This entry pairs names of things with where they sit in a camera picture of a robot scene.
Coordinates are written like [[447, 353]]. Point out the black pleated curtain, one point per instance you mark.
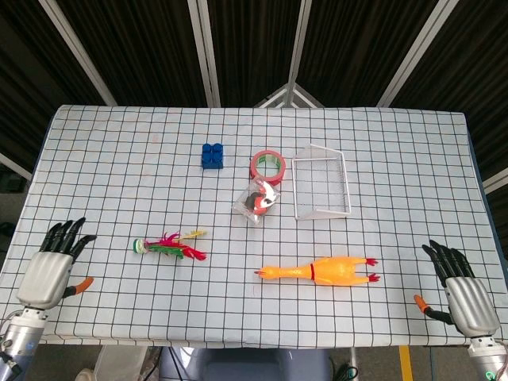
[[151, 47]]

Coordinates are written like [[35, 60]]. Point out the white horizontal frame bar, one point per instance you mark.
[[495, 180], [16, 165]]

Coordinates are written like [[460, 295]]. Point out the orange rubber chicken toy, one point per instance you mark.
[[337, 270]]

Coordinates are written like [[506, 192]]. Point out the colourful feather shuttlecock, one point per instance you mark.
[[174, 250]]

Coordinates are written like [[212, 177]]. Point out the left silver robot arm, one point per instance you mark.
[[20, 337]]

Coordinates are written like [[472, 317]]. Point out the clear plastic box with toys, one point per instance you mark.
[[258, 202]]

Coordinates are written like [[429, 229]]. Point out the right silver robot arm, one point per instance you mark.
[[488, 355]]

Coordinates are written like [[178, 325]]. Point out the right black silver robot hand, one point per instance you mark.
[[472, 305]]

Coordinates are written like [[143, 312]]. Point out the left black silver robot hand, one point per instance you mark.
[[45, 274]]

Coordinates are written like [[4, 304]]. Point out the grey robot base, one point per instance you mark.
[[246, 363]]

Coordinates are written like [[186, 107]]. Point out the white black checked tablecloth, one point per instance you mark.
[[119, 178]]

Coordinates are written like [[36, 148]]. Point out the white aluminium frame post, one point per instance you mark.
[[204, 55], [79, 55], [420, 51], [295, 51]]

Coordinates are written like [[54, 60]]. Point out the white triangular frame brace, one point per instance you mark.
[[291, 95]]

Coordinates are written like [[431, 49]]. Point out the red tape roll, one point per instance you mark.
[[268, 153]]

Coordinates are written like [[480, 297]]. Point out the blue toy building block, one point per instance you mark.
[[212, 156]]

